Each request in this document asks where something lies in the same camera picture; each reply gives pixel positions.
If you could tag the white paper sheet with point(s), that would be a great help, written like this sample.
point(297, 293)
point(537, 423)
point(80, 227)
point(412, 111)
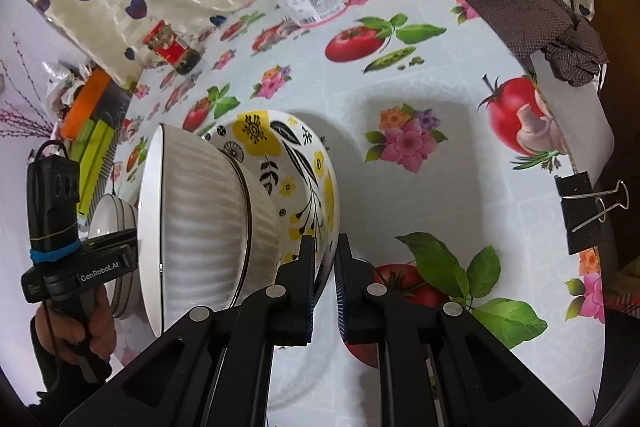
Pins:
point(575, 122)

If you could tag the glass jar with red lid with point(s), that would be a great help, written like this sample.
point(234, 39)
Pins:
point(170, 47)

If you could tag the orange box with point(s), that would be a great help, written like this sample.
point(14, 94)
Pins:
point(87, 99)

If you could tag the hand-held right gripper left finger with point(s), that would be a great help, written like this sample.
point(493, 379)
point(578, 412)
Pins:
point(305, 302)

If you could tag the vegetable print tablecloth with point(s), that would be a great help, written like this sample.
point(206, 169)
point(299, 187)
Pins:
point(425, 72)

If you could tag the white ribbed bowl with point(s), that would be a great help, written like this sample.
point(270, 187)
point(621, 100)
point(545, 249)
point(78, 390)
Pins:
point(200, 217)

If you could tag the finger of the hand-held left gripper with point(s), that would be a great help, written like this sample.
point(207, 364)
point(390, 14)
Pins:
point(115, 239)

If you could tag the black binder clip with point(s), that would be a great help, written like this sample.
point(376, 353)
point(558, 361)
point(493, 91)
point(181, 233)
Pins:
point(575, 207)

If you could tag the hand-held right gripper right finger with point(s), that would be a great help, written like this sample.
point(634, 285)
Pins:
point(341, 292)

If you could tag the person's left forearm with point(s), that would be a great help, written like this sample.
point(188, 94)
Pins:
point(60, 389)

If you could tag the white bowl with black lines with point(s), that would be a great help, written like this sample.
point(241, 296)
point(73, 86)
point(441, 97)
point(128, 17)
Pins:
point(112, 217)

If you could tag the brown dotted cloth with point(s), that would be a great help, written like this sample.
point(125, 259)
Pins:
point(525, 7)

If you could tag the crumpled plastic bag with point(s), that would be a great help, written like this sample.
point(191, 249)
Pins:
point(60, 79)

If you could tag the yellow floral bowl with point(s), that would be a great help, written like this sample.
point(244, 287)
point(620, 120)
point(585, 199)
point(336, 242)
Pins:
point(295, 167)

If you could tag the person's left hand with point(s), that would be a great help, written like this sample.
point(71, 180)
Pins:
point(102, 322)

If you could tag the pale green box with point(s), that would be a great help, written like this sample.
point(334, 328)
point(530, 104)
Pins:
point(84, 132)

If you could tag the dark patterned box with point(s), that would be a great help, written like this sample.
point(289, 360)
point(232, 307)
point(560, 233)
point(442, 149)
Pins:
point(117, 102)

